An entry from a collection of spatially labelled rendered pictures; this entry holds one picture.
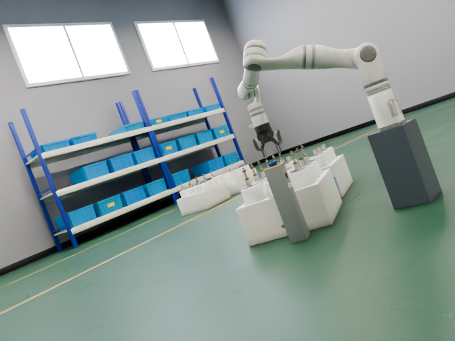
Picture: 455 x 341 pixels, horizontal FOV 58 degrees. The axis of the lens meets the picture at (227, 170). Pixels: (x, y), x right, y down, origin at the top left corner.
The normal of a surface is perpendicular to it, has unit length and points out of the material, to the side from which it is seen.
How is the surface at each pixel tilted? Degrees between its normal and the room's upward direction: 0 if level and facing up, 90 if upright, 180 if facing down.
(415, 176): 90
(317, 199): 90
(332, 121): 90
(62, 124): 90
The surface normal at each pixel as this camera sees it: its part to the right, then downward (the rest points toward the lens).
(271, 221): -0.37, 0.17
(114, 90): 0.66, -0.22
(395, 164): -0.66, 0.27
